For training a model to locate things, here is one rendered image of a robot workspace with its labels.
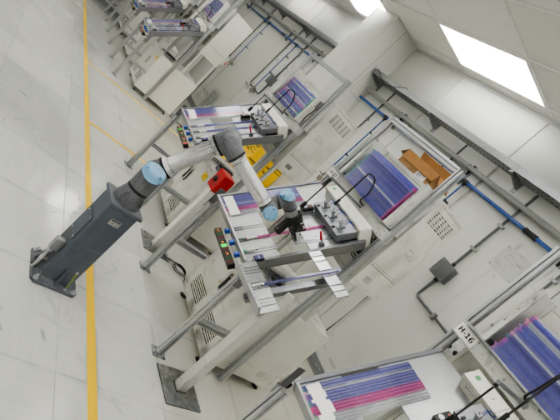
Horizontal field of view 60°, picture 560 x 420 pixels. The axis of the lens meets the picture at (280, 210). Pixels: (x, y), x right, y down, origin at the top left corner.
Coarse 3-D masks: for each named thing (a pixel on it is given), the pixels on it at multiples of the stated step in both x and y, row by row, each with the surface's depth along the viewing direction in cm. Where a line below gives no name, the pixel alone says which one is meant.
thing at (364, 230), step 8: (328, 192) 306; (336, 192) 303; (328, 200) 308; (336, 200) 297; (344, 200) 296; (344, 208) 289; (352, 208) 289; (352, 216) 283; (360, 216) 283; (360, 224) 276; (368, 224) 276; (360, 232) 272; (368, 232) 274; (368, 240) 278
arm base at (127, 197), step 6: (120, 186) 232; (126, 186) 229; (114, 192) 229; (120, 192) 228; (126, 192) 228; (132, 192) 228; (138, 192) 228; (120, 198) 227; (126, 198) 228; (132, 198) 228; (138, 198) 230; (144, 198) 233; (120, 204) 228; (126, 204) 228; (132, 204) 229; (138, 204) 232; (132, 210) 231; (138, 210) 235
